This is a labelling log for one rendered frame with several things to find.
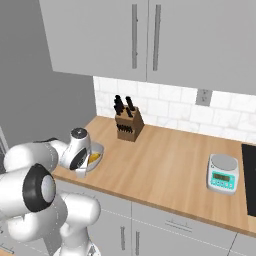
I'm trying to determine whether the grey cupboard door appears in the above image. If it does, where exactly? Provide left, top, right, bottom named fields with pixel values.
left=54, top=179, right=133, bottom=256
left=146, top=0, right=256, bottom=97
left=130, top=220, right=231, bottom=256
left=38, top=0, right=150, bottom=83

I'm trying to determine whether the grey drawer front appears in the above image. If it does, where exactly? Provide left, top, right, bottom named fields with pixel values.
left=131, top=201, right=240, bottom=256

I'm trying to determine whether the grey lower cupboard door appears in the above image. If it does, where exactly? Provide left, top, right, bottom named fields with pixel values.
left=54, top=179, right=133, bottom=256
left=130, top=220, right=231, bottom=256

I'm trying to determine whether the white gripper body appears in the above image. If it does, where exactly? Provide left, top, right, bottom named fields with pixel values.
left=74, top=160, right=91, bottom=179

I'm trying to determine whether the clear container with corn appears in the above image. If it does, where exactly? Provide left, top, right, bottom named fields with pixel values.
left=86, top=141, right=105, bottom=173

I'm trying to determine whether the black hob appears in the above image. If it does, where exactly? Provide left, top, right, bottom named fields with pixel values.
left=241, top=143, right=256, bottom=218

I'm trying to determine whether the grey wall socket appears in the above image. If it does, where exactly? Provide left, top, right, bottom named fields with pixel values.
left=195, top=88, right=213, bottom=108

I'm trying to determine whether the grey upper cupboard handle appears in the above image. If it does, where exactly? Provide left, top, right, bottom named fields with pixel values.
left=152, top=3, right=162, bottom=72
left=131, top=3, right=139, bottom=70

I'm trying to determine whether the grey upper cupboard door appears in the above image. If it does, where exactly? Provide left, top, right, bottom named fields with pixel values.
left=146, top=0, right=256, bottom=97
left=38, top=0, right=150, bottom=83

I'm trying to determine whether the grey fridge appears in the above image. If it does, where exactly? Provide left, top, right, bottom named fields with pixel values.
left=0, top=0, right=98, bottom=174

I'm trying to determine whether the grey lower cupboard handle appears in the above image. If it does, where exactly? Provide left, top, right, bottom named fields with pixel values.
left=134, top=230, right=141, bottom=256
left=120, top=226, right=127, bottom=252

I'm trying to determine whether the wooden knife block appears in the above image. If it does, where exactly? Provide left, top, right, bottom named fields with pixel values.
left=114, top=105, right=146, bottom=143

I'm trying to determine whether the grey drawer handle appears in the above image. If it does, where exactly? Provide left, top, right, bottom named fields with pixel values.
left=165, top=219, right=194, bottom=233

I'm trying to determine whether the grey cupboard handle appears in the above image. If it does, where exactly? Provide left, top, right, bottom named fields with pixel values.
left=131, top=3, right=139, bottom=70
left=120, top=226, right=127, bottom=252
left=152, top=3, right=162, bottom=72
left=134, top=230, right=141, bottom=256

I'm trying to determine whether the white and teal kitchen scale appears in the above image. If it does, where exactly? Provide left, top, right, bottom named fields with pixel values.
left=206, top=153, right=241, bottom=196

